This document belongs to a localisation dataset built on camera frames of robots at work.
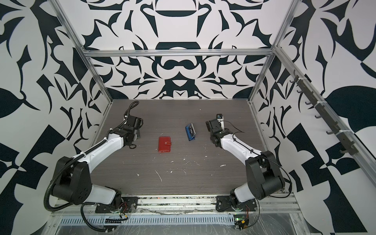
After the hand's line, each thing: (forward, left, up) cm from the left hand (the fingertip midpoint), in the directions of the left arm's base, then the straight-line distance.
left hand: (129, 129), depth 87 cm
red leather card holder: (-4, -19, -11) cm, 23 cm away
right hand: (-1, -56, -2) cm, 56 cm away
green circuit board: (-45, -58, -14) cm, 75 cm away
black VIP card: (+4, -37, -8) cm, 38 cm away
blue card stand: (+6, -34, -13) cm, 37 cm away
